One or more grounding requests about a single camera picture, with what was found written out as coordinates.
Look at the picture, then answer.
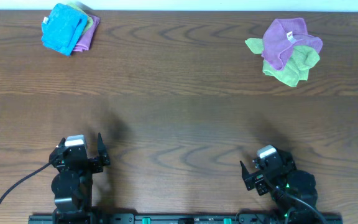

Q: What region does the purple microfiber cloth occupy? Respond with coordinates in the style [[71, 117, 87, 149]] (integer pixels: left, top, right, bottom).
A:
[[262, 17, 323, 70]]

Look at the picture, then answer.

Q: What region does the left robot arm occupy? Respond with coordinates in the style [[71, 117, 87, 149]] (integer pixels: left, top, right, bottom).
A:
[[49, 133, 111, 223]]

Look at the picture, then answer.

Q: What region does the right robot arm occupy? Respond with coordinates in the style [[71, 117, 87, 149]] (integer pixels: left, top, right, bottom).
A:
[[240, 145, 328, 223]]

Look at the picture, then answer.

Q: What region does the folded purple cloth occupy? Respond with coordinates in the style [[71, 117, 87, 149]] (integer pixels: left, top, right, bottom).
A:
[[73, 15, 100, 52]]

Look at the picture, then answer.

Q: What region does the folded blue cloth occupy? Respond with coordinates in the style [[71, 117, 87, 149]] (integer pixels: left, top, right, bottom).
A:
[[41, 3, 88, 56]]

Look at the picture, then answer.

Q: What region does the crumpled green cloth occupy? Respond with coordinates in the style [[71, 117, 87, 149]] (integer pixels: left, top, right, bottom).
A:
[[245, 38, 320, 87]]

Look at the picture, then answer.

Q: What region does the folded green cloth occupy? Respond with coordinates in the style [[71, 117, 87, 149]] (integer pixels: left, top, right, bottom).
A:
[[66, 2, 94, 35]]

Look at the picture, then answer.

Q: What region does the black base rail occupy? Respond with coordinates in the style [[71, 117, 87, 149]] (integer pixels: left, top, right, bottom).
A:
[[28, 212, 344, 224]]

